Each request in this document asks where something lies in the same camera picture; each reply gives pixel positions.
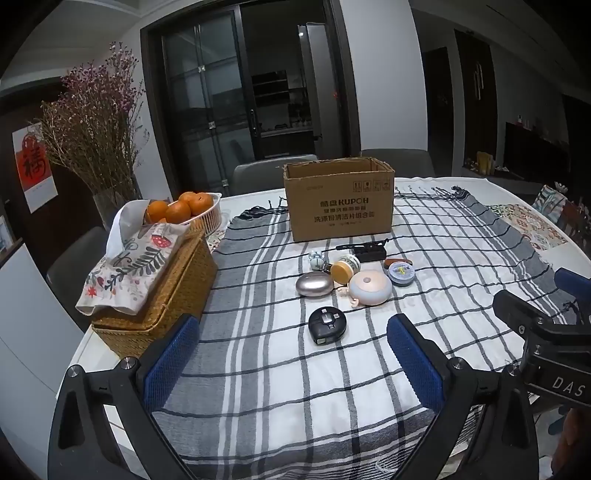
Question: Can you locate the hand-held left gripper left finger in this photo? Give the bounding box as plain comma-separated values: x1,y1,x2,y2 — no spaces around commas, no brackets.
47,315,204,480

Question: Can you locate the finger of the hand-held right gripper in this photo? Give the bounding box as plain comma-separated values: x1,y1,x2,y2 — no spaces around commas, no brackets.
554,267,591,324
492,289,556,341

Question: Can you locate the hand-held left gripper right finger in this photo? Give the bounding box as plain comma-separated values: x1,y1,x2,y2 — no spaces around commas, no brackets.
387,314,539,480

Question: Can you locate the pink round night light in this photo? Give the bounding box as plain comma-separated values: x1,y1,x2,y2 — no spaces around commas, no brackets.
348,270,393,310

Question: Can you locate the round clear-lid tin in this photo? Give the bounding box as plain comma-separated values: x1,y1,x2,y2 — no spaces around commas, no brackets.
387,261,415,287

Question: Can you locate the black tape measure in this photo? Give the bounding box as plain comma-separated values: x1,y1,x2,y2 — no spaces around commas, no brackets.
308,307,346,347

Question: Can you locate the white jar with tan lid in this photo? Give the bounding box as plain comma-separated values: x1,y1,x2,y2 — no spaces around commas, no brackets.
331,255,362,285

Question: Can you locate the black plastic mount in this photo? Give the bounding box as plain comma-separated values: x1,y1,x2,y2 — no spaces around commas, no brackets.
335,239,387,263

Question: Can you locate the silver oval case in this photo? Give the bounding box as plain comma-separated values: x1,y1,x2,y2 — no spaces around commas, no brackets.
296,271,333,297

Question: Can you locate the brown cardboard box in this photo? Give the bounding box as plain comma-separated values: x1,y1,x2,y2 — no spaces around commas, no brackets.
283,157,396,243

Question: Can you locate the person's right forearm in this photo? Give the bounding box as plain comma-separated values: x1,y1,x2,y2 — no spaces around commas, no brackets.
551,408,591,480

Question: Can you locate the patterned floral placemat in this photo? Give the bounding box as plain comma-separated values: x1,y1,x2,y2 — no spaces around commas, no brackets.
489,203,568,251

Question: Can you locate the colourful gift bag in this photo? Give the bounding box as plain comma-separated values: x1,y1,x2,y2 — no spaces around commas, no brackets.
531,185,591,234

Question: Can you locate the woven wicker tissue box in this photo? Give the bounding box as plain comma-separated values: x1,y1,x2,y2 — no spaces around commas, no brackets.
91,228,219,361

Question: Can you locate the floral cloth tissue cover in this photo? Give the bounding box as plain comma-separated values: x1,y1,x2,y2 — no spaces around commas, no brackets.
75,217,204,317

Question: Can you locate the grey white plaid cloth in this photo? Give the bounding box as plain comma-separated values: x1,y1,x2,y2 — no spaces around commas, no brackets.
151,178,570,480

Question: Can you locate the dark dining chair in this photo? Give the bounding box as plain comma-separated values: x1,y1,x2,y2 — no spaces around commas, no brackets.
46,226,110,334

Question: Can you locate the black television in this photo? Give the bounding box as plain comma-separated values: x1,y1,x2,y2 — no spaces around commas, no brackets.
504,122,571,182

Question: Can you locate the white sideboard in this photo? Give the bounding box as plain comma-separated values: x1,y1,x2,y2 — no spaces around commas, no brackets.
0,240,90,418

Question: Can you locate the white tissue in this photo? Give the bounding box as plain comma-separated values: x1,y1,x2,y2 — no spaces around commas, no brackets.
107,199,154,257

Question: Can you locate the white plastic fruit basket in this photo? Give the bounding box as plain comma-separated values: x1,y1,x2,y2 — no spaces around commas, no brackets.
142,192,224,243

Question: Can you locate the glass vase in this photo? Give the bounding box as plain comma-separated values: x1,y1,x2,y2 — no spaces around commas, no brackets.
92,178,142,230

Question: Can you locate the grey dining chair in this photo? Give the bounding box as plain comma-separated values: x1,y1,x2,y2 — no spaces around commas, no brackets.
360,148,436,179
231,154,319,197

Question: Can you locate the dark wooden door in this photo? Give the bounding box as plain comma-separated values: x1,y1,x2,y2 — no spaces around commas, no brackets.
455,30,499,154

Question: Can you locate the dried purple flower bunch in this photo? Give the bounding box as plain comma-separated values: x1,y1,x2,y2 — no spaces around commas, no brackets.
39,41,151,195

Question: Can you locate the dark sliding glass door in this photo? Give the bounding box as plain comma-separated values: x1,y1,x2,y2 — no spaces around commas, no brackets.
141,4,260,197

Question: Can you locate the grey refrigerator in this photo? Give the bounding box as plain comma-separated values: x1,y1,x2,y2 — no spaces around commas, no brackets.
298,23,350,160

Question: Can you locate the red wall calendar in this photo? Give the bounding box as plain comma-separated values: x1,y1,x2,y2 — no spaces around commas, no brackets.
12,122,58,214

